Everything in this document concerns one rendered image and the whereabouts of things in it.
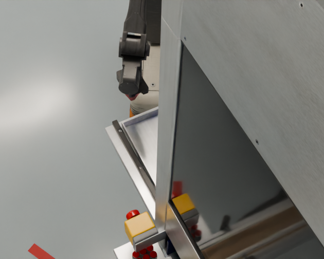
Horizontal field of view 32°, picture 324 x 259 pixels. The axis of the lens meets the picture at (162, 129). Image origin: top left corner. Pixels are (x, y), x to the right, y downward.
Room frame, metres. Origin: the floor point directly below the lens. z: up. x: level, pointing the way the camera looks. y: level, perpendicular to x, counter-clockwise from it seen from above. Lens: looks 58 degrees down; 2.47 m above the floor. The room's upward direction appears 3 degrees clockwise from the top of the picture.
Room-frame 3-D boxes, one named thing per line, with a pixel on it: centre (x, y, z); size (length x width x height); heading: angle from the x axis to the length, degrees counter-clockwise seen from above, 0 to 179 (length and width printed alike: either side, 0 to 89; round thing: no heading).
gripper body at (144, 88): (1.03, 0.10, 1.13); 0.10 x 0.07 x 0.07; 28
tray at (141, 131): (0.91, -0.06, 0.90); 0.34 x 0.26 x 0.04; 28
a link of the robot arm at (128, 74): (0.99, 0.09, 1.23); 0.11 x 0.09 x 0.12; 178
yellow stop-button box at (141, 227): (0.59, 0.05, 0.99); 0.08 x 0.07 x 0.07; 29
